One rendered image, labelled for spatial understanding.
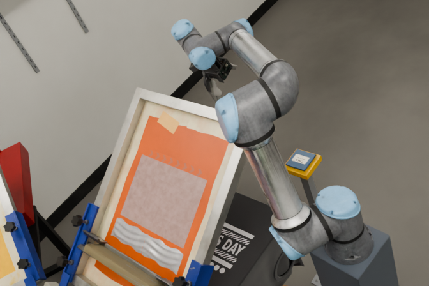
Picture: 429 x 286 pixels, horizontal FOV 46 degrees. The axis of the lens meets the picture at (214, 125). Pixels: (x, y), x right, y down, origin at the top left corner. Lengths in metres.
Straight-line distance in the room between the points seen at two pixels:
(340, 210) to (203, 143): 0.55
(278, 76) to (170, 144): 0.68
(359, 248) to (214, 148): 0.56
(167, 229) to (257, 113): 0.68
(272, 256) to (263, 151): 0.86
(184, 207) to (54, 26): 2.29
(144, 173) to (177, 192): 0.18
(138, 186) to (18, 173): 1.04
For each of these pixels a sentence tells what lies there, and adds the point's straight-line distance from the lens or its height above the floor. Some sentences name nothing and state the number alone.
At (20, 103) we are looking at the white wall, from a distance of 3.71.
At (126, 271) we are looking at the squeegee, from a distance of 1.75.
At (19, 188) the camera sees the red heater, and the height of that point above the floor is 1.11.
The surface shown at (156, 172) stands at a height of 1.38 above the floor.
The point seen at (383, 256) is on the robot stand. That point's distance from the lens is 1.70.
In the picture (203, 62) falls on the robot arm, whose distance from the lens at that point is 1.59.
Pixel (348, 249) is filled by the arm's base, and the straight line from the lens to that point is 1.59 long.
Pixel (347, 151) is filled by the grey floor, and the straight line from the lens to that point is 3.59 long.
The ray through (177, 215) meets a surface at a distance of 1.76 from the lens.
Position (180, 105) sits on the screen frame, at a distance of 1.81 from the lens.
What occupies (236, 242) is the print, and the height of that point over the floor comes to 0.95.
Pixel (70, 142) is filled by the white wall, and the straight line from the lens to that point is 3.98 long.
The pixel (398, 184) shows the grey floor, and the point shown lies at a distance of 3.36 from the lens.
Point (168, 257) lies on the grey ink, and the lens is 1.76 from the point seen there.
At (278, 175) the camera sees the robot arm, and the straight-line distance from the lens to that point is 1.35.
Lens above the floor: 2.57
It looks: 38 degrees down
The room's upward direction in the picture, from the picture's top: 24 degrees counter-clockwise
